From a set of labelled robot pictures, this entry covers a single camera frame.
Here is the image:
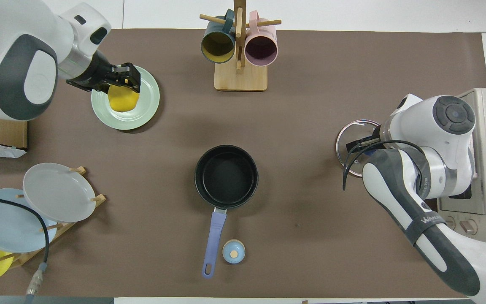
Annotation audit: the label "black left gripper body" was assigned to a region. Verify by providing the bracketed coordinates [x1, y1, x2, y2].
[100, 62, 136, 87]

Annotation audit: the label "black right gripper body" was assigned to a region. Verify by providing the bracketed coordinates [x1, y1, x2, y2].
[346, 136, 383, 153]

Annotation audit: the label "glass lid blue knob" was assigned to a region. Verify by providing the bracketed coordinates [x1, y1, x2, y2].
[335, 119, 382, 178]

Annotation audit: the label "yellow lemon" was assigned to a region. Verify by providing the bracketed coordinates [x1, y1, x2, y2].
[108, 84, 140, 113]

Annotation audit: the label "light green plate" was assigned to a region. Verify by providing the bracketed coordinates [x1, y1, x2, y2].
[91, 65, 160, 130]

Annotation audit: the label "grey plate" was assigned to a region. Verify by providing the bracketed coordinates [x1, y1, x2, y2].
[23, 163, 97, 223]

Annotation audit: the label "light blue plate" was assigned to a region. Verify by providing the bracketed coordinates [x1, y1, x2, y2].
[0, 188, 58, 254]

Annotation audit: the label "wooden plate rack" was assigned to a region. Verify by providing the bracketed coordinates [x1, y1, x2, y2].
[0, 166, 107, 269]

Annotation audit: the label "brown table mat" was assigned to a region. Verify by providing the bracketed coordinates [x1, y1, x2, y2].
[0, 29, 486, 298]

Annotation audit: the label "dark green mug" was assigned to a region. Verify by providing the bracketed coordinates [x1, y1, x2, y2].
[201, 9, 236, 64]

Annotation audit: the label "wooden mug tree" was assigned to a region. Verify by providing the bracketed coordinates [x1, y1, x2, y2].
[200, 0, 282, 92]

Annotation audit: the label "wooden shelf box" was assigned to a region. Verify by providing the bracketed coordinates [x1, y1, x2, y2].
[0, 118, 28, 149]

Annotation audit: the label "pink mug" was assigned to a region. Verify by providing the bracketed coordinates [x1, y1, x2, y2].
[244, 11, 278, 67]

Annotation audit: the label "small blue round lid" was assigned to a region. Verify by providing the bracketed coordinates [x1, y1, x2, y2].
[222, 239, 246, 264]

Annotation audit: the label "black pot purple handle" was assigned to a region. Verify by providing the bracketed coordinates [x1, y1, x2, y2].
[194, 145, 259, 279]

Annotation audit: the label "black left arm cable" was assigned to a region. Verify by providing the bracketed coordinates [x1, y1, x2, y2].
[0, 194, 50, 304]

